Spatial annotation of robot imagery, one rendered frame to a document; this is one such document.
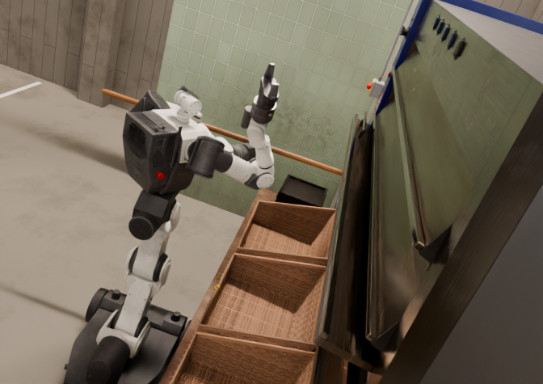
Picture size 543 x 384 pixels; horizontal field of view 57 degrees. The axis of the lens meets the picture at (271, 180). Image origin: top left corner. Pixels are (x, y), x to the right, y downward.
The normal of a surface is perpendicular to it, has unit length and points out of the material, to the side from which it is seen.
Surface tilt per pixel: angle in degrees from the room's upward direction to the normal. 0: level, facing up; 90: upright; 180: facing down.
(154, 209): 45
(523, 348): 90
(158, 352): 0
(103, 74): 90
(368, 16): 90
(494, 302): 90
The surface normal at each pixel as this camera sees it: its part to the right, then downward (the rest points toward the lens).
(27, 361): 0.28, -0.85
